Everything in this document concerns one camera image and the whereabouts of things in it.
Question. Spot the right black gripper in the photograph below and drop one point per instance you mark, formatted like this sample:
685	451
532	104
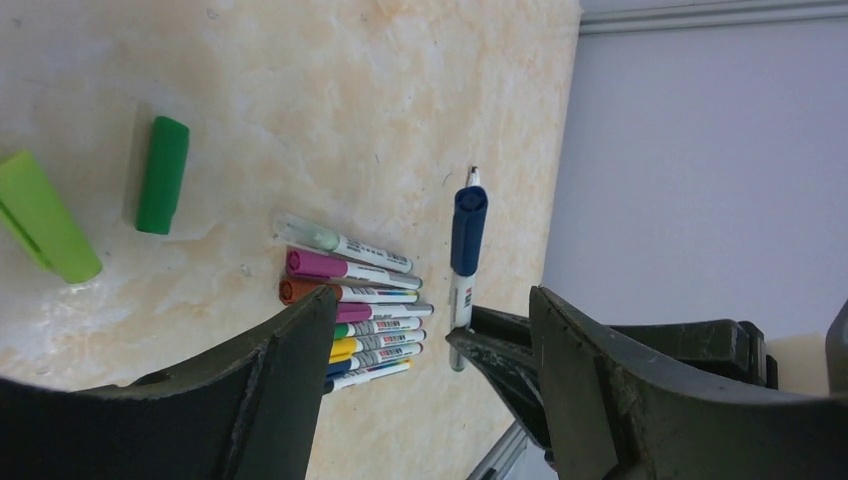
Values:
724	347

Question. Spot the purple capped pen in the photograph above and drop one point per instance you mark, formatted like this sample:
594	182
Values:
358	312

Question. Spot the dark green pen cap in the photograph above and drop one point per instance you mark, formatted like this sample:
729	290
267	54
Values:
163	175

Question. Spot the magenta capped pen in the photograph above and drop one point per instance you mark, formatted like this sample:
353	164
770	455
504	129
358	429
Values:
304	263

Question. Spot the black capped pen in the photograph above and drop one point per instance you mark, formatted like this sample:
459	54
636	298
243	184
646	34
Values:
361	376

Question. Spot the blue capped pen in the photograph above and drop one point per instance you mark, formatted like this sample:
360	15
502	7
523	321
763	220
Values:
373	358

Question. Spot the aluminium frame rail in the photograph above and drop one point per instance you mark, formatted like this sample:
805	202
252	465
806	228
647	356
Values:
503	456

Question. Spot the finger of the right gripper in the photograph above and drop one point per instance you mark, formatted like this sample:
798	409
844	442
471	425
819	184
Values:
506	360

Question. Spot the brown capped pen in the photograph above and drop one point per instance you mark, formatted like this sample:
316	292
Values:
293	289

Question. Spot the yellow capped pen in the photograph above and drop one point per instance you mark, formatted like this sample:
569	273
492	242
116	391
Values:
343	349

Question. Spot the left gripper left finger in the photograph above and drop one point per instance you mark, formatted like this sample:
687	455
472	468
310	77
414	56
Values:
244	409

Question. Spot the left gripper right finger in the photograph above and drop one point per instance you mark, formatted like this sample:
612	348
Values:
617	409

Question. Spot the green capped pen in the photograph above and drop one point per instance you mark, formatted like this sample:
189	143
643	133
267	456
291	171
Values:
373	327

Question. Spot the light green pen cap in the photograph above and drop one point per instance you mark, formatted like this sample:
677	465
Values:
33	212

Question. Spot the clear capped pen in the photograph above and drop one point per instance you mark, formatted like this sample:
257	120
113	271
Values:
303	233

